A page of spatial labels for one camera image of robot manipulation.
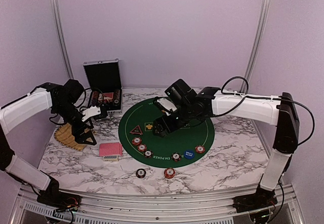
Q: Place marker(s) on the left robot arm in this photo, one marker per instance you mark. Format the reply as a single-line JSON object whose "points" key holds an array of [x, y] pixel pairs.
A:
{"points": [[59, 99]]}

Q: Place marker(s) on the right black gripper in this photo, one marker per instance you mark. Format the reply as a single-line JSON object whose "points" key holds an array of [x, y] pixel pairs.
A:
{"points": [[158, 123]]}

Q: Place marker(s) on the chip row in case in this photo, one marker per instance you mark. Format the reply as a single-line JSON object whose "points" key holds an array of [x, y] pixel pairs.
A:
{"points": [[116, 97], [93, 101]]}

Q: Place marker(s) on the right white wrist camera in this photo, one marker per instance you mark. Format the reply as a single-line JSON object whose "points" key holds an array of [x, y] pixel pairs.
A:
{"points": [[165, 105]]}

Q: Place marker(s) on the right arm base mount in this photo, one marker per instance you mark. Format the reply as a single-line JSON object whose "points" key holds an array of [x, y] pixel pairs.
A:
{"points": [[254, 201]]}

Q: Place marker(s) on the card deck in case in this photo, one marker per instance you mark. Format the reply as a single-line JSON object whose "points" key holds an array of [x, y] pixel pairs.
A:
{"points": [[106, 97]]}

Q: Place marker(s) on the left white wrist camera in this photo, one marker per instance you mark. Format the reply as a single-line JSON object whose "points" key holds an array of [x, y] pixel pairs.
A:
{"points": [[96, 112]]}

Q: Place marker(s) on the red-backed card deck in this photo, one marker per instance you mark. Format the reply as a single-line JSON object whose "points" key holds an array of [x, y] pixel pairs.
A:
{"points": [[110, 149]]}

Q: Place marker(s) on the aluminium frame post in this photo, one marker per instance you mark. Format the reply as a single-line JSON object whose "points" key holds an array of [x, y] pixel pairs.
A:
{"points": [[61, 38], [260, 28]]}

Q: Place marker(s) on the red poker chip stack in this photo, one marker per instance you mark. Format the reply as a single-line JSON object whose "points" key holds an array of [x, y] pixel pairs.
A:
{"points": [[169, 173]]}

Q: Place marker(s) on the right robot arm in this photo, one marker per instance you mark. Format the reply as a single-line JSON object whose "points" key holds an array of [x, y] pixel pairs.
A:
{"points": [[273, 110]]}

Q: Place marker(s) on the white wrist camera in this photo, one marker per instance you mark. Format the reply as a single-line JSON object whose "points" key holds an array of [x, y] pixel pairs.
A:
{"points": [[96, 112], [165, 105]]}

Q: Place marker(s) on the woven bamboo tray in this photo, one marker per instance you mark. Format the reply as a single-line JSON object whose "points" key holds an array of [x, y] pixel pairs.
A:
{"points": [[64, 136]]}

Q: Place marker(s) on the left aluminium frame post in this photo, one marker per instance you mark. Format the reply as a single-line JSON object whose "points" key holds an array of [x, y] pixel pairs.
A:
{"points": [[61, 38]]}

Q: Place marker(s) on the left chip row in case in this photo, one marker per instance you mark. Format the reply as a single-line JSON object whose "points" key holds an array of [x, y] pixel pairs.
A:
{"points": [[93, 101]]}

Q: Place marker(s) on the aluminium poker case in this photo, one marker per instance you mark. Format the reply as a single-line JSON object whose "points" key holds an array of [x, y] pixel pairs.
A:
{"points": [[104, 76]]}

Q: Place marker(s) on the playing card box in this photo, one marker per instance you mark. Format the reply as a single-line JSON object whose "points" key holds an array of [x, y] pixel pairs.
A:
{"points": [[110, 158]]}

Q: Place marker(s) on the blue small blind button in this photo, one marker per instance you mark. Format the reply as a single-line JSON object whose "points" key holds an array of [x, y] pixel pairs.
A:
{"points": [[188, 154]]}

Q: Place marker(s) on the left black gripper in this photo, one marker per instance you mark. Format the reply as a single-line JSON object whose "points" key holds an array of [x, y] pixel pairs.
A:
{"points": [[79, 138]]}

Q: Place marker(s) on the right aluminium frame post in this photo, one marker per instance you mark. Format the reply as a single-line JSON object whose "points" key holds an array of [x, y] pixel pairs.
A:
{"points": [[260, 28]]}

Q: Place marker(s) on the triangular all-in button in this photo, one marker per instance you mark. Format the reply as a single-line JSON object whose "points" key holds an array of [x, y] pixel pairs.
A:
{"points": [[136, 131]]}

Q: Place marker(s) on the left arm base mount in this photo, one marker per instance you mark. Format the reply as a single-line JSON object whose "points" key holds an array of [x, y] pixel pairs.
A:
{"points": [[61, 200]]}

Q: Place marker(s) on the black poker chip stack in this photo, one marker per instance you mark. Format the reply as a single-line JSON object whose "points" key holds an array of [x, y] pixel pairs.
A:
{"points": [[141, 173]]}

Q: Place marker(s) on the front aluminium rail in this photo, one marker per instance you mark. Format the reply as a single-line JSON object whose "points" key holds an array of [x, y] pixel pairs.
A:
{"points": [[204, 207]]}

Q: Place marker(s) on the round green poker mat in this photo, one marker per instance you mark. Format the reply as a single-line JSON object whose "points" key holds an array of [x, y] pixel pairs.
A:
{"points": [[144, 113]]}

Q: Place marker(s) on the right chip row in case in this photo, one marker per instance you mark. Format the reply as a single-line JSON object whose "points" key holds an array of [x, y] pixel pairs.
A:
{"points": [[116, 97]]}

